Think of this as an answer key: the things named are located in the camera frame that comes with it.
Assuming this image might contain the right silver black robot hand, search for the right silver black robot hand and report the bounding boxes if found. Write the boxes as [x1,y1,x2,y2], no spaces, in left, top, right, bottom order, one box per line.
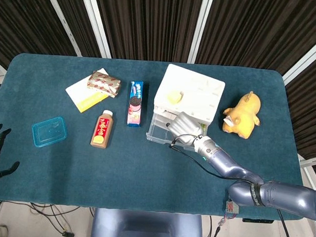
[165,111,205,148]

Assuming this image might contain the clear plastic drawer with toys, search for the clear plastic drawer with toys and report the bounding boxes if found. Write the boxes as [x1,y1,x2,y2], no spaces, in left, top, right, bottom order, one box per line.
[145,110,209,153]

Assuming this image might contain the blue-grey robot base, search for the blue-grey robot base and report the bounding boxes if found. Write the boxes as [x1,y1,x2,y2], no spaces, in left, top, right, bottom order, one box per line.
[90,208,204,237]

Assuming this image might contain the white plastic drawer unit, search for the white plastic drawer unit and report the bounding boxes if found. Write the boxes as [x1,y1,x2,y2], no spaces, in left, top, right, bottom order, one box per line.
[152,63,226,126]

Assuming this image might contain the yellow sticky note pad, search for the yellow sticky note pad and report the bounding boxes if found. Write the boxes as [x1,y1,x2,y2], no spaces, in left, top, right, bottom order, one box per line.
[167,90,183,105]

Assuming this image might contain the blue cookie box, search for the blue cookie box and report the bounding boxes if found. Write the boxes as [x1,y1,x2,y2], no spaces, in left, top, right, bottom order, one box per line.
[126,81,145,128]

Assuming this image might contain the yellow plush toy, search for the yellow plush toy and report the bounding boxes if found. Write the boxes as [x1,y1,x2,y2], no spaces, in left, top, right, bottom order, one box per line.
[222,89,262,140]

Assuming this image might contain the blue clear plastic lid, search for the blue clear plastic lid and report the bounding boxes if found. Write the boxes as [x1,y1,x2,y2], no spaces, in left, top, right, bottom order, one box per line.
[30,115,69,149]

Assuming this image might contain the teal table cloth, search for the teal table cloth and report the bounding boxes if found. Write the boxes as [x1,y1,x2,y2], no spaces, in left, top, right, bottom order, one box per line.
[0,51,314,222]

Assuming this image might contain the brown milk tea bottle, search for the brown milk tea bottle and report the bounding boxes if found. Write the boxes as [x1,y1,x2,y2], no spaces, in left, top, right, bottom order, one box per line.
[90,109,114,149]

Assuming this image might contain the red emergency stop button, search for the red emergency stop button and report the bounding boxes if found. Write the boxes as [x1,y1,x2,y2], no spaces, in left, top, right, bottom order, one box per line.
[225,199,241,214]

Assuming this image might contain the gold foil snack package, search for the gold foil snack package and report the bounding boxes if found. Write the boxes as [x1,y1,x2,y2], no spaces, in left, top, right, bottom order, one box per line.
[85,70,122,99]

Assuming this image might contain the white yellow booklet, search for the white yellow booklet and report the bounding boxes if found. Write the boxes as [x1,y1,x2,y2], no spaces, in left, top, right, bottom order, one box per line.
[64,66,111,114]

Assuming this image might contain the dark brown pleated curtain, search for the dark brown pleated curtain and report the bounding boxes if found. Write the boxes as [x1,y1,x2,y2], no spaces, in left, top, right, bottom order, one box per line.
[0,0,316,184]

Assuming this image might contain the black bar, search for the black bar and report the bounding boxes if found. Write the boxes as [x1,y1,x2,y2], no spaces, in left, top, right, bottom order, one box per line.
[242,218,273,224]

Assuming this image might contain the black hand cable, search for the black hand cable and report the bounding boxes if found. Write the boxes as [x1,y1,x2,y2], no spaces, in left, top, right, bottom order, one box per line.
[165,133,299,237]

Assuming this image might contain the tangled black floor cables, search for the tangled black floor cables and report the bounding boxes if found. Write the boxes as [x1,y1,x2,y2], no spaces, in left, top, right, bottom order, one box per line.
[0,199,97,237]

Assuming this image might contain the thin multicolour button wire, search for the thin multicolour button wire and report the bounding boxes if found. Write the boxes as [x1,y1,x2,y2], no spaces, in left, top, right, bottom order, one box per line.
[210,211,236,237]

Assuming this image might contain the white metal frame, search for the white metal frame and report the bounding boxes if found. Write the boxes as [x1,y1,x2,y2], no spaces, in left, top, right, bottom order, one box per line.
[296,153,316,191]

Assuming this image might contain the wide white post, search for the wide white post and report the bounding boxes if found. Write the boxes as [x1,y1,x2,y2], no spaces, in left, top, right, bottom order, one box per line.
[76,0,114,59]

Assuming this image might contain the thin white post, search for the thin white post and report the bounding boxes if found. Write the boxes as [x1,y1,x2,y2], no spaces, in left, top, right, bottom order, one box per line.
[41,0,85,57]

